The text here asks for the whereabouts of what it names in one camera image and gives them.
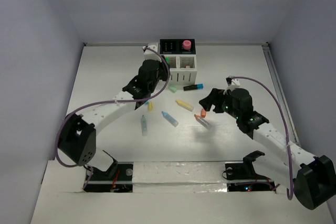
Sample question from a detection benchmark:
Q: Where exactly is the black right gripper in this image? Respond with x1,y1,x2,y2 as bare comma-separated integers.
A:
198,88,240,120

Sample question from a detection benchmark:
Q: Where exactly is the black blue capped highlighter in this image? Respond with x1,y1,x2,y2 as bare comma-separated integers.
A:
183,83,204,91

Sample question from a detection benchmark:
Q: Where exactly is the pink capped glue bottle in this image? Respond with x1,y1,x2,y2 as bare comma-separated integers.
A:
182,40,192,50

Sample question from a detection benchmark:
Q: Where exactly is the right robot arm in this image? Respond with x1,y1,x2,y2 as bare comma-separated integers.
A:
199,88,335,210

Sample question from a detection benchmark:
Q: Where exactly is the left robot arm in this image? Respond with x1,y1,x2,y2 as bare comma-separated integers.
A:
55,59,170,179

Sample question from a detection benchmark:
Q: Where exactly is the orange marker cap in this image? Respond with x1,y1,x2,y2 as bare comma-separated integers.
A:
201,109,206,118

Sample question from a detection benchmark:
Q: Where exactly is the orange pastel highlighter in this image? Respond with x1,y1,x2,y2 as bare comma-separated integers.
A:
194,114,212,130

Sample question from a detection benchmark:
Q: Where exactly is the green marker cap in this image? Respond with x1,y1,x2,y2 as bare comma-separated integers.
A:
169,85,177,93

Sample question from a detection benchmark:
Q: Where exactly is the black slatted organizer box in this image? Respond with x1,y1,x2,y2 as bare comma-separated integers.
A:
160,39,196,55

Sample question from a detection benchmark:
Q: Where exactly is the white slatted organizer box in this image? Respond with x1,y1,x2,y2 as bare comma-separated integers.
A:
164,55,197,87

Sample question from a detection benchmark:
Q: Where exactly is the yellow marker cap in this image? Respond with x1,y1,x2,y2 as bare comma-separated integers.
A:
148,102,153,111

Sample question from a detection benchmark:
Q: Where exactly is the yellow pastel highlighter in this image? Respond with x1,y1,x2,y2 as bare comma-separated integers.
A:
175,100,194,112

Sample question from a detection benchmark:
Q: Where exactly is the green pastel highlighter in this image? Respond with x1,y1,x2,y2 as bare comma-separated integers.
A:
141,115,148,136

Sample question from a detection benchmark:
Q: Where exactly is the blue pastel highlighter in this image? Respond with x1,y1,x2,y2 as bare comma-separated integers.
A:
162,111,179,127

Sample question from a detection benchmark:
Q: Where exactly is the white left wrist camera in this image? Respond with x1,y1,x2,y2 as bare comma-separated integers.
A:
142,42,160,61

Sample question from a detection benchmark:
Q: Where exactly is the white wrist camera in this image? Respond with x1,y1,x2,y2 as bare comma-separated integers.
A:
226,76,240,90
142,42,160,61

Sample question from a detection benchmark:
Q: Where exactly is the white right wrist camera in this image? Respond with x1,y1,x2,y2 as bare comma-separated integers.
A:
226,76,240,90

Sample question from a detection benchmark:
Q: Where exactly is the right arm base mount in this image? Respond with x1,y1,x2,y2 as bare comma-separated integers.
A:
222,151,277,192

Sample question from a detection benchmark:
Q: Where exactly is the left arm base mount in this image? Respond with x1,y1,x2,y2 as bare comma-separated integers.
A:
83,150,134,193

